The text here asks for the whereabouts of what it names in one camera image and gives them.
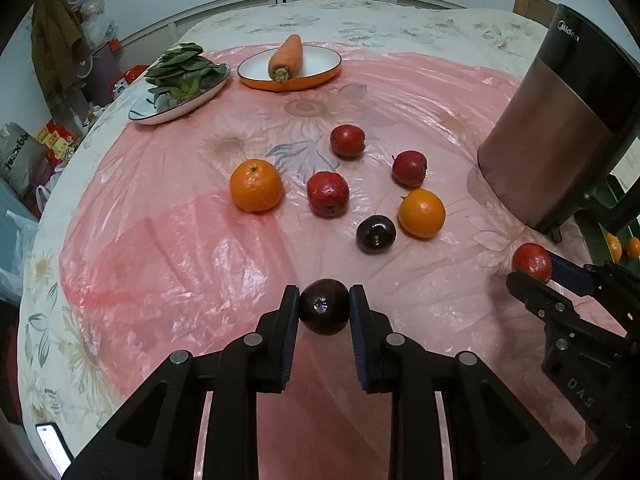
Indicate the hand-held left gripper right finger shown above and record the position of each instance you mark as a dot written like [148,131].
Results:
[357,330]

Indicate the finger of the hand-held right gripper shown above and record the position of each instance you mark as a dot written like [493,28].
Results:
[537,300]
[570,274]

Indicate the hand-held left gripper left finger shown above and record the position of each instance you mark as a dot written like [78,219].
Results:
[291,330]

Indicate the dark purple plum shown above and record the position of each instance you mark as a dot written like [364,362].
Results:
[376,233]
[323,306]

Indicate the small red apple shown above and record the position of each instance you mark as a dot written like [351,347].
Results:
[532,260]
[409,168]

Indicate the green tray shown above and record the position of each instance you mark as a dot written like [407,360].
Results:
[616,191]

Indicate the small orange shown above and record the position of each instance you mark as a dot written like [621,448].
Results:
[634,246]
[421,213]

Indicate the large orange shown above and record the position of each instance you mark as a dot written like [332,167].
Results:
[613,247]
[256,185]

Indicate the pink plastic sheet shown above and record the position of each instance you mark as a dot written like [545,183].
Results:
[175,260]

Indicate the black and bronze kettle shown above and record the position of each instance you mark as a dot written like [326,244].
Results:
[555,120]

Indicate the floral cloth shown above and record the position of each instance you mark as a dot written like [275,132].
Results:
[50,335]

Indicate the white oval plate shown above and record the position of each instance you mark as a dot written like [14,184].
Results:
[160,112]

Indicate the orange rimmed plate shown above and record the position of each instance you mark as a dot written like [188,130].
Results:
[320,67]

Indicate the smartphone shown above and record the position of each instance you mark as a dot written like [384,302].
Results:
[52,447]

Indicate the cardboard box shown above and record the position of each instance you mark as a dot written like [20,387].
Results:
[532,5]

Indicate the carrot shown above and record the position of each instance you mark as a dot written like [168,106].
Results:
[287,57]

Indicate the spinach leaves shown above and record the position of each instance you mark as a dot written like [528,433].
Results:
[182,72]

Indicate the white plastic bag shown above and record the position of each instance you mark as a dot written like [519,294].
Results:
[15,250]

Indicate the yellow and red boxes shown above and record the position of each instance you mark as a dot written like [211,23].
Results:
[60,140]

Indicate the dark purple box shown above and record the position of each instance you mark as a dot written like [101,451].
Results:
[100,72]

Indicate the printed white bag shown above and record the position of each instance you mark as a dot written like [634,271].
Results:
[17,160]

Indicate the brown jacket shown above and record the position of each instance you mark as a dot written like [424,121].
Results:
[55,45]

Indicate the grey window frame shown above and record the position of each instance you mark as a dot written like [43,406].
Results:
[225,5]

